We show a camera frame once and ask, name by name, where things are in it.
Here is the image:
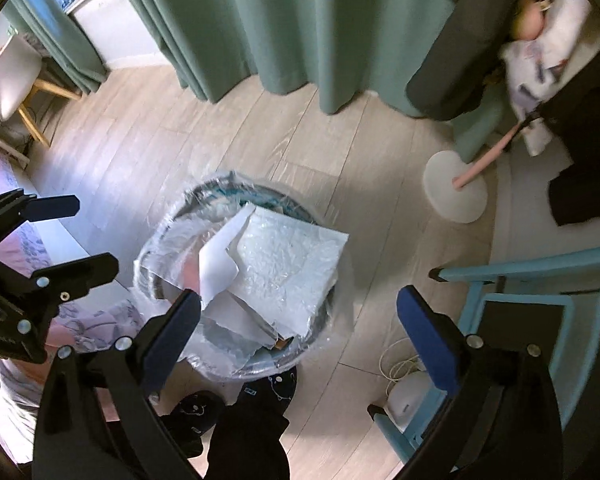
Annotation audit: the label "purple floral blanket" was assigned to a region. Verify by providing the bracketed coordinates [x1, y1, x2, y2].
[0, 145, 148, 361]

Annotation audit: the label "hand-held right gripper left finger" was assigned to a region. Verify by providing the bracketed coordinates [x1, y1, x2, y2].
[31, 289, 216, 480]

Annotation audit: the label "person's black pants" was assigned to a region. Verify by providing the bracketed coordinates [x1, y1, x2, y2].
[150, 385, 293, 480]

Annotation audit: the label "grey bin with plastic liner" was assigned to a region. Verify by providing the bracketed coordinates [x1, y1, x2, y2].
[132, 170, 356, 386]

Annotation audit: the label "black coat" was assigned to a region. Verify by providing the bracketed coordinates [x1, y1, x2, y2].
[405, 0, 531, 122]

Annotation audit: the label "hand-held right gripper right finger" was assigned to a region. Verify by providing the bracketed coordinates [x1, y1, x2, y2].
[395, 286, 563, 480]

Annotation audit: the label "beige plush hat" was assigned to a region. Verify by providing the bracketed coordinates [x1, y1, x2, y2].
[510, 0, 551, 41]

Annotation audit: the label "white plug-in device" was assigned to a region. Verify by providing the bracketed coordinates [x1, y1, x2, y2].
[387, 375, 431, 431]

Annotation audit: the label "coat rack with round base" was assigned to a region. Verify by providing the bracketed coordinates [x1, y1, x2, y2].
[423, 120, 531, 223]

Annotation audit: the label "white printed garment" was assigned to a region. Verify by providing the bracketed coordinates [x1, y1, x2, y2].
[500, 0, 593, 156]

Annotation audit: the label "white bubble mailer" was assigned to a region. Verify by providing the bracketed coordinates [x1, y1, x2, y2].
[230, 207, 348, 336]

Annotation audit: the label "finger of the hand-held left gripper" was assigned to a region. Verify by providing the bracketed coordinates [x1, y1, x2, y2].
[24, 194, 81, 222]
[32, 254, 120, 303]

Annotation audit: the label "green curtain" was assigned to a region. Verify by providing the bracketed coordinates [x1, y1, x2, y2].
[105, 0, 506, 161]
[2, 0, 107, 96]

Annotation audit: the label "white chair wooden legs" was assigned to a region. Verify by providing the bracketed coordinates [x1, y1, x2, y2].
[0, 34, 83, 147]

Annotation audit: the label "white paper sheet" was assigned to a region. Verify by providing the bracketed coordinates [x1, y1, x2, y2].
[197, 202, 261, 307]

